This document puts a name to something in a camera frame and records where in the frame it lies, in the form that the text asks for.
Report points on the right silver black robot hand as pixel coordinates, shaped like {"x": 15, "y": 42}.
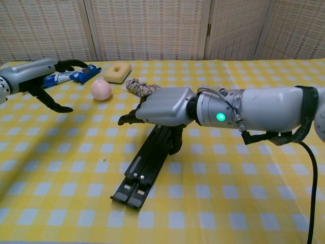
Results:
{"x": 165, "y": 106}

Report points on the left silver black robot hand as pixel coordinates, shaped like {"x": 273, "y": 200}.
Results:
{"x": 28, "y": 73}

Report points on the black folding laptop stand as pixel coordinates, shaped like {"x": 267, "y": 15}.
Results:
{"x": 144, "y": 165}

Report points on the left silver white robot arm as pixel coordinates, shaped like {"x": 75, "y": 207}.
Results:
{"x": 2, "y": 94}

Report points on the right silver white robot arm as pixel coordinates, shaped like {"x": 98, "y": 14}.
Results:
{"x": 266, "y": 109}

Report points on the yellow white checkered tablecloth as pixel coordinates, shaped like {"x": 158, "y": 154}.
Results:
{"x": 228, "y": 190}

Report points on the woven bamboo screen panel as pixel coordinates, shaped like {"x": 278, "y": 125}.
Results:
{"x": 147, "y": 30}
{"x": 38, "y": 30}
{"x": 233, "y": 30}
{"x": 297, "y": 30}

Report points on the blue cookie packet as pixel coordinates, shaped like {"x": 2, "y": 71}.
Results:
{"x": 83, "y": 76}

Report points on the yellow sponge with hole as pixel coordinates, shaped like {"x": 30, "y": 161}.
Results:
{"x": 114, "y": 77}

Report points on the pink ball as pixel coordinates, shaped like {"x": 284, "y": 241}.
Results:
{"x": 101, "y": 90}

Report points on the brass screen hinge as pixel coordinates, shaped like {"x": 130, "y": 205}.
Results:
{"x": 209, "y": 29}

